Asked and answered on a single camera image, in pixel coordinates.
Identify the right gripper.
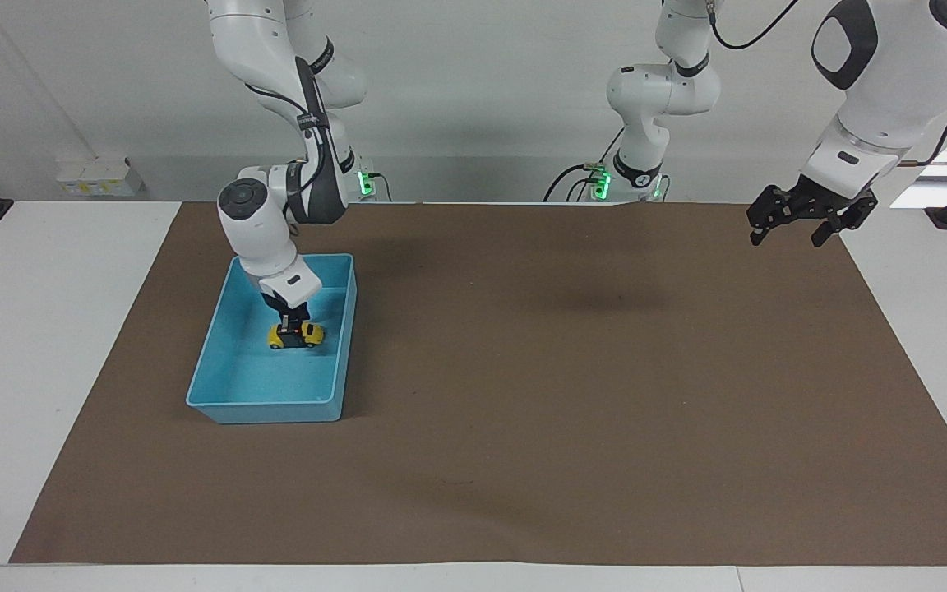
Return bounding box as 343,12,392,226
261,286,311,323

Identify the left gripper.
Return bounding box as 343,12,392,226
746,176,879,248

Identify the yellow toy beetle car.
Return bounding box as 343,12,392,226
267,321,327,351

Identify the blue plastic bin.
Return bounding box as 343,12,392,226
186,252,358,425

